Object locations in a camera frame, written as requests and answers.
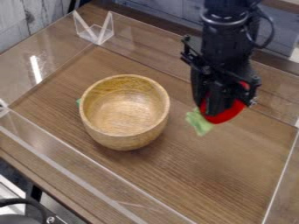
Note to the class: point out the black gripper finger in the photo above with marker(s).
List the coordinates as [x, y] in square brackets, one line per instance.
[220, 97]
[199, 86]

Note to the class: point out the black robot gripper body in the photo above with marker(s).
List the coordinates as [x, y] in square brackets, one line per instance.
[223, 51]

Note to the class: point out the red plush strawberry toy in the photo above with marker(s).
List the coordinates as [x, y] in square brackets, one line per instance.
[203, 122]

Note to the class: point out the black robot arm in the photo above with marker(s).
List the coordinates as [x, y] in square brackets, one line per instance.
[238, 8]

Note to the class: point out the green object behind bowl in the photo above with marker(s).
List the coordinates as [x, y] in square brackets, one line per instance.
[77, 102]

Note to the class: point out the grey sofa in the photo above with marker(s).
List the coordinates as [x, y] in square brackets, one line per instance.
[184, 12]

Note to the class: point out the wooden bowl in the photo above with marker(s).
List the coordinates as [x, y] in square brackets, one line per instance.
[124, 111]

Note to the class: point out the clear acrylic table barrier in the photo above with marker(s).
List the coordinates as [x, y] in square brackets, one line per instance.
[231, 177]

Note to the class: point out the black metal table leg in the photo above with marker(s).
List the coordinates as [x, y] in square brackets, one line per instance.
[36, 193]

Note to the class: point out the clear acrylic corner bracket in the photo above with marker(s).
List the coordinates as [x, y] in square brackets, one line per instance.
[97, 34]

